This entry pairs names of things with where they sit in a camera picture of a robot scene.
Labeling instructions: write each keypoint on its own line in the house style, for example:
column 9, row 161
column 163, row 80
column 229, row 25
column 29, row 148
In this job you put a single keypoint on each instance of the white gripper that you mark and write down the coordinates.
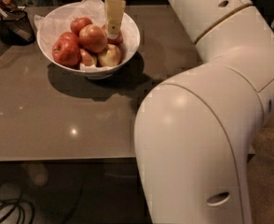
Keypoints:
column 114, row 12

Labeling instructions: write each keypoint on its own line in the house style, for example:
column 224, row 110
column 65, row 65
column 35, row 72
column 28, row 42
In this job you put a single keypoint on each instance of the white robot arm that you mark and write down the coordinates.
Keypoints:
column 193, row 131

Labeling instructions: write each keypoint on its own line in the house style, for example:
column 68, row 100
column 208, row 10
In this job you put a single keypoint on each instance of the red apple back right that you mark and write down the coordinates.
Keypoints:
column 116, row 41

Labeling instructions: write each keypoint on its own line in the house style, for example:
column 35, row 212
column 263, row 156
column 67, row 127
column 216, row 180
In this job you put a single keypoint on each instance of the red apple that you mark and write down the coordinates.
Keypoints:
column 68, row 38
column 116, row 41
column 79, row 23
column 66, row 52

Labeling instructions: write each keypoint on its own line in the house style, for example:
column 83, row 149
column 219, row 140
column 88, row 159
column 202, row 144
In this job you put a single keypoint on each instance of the white ceramic bowl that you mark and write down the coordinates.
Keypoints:
column 129, row 25

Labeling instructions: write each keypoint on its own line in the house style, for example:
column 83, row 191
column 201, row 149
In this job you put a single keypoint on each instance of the large red-yellow centre apple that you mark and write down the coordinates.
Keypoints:
column 93, row 38

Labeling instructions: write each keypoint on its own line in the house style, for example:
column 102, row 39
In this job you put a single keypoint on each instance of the red apple back left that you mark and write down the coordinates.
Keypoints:
column 79, row 23

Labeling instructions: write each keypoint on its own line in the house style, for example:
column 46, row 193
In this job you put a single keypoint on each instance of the yellow-green apple front right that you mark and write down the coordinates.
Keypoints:
column 111, row 56

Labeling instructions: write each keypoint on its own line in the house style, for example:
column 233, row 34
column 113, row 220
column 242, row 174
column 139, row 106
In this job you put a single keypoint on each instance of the white paper bowl liner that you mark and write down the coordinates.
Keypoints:
column 87, row 8

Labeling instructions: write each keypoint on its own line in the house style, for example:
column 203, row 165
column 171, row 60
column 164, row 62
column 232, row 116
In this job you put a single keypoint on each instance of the red apple middle left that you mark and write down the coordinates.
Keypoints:
column 68, row 38

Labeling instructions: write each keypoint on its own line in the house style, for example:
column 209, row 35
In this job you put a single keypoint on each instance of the small pale apple front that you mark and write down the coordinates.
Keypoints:
column 87, row 58

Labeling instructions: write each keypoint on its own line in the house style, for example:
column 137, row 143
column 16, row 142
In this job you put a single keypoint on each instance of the red apple front left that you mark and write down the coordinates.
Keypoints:
column 66, row 52

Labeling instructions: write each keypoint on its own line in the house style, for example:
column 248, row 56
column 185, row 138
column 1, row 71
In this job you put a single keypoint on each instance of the black mesh basket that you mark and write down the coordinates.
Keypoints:
column 16, row 29

